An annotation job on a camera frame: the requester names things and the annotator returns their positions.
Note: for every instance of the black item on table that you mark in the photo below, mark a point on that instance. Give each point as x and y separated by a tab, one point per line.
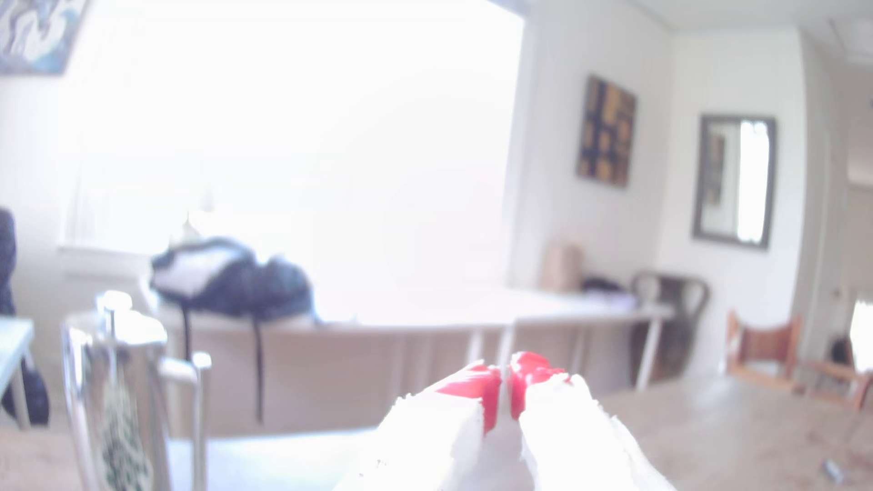
603	284

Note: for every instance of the dark framed wall mirror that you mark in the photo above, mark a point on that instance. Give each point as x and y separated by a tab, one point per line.
702	177

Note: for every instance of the dark metal chair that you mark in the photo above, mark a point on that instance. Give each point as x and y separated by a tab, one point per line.
675	341

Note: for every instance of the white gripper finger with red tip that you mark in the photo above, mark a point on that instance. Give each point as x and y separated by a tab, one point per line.
423	436
580	436

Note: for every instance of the dark yellow wall painting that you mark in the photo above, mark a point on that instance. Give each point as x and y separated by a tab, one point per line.
605	131

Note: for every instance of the long white table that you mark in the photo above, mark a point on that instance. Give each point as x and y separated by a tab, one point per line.
423	314

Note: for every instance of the small white side table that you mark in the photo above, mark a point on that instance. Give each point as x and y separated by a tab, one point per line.
10	337

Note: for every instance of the dark upholstered chair back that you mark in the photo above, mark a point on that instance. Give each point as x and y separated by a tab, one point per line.
5	259

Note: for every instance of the blue abstract wall painting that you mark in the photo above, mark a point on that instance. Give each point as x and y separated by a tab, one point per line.
34	34

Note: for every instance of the small grey object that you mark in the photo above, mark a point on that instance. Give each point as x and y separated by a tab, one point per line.
833	470

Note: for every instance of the dark backpack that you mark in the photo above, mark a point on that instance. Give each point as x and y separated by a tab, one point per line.
225	279

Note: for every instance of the brown paper bag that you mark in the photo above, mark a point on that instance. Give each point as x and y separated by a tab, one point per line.
563	267

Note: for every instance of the wooden chair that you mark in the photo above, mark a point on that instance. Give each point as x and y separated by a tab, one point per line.
764	344

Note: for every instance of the stainless steel pitcher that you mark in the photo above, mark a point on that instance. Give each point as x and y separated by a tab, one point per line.
116	395

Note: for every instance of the bright window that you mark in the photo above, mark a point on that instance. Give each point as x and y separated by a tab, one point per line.
307	136

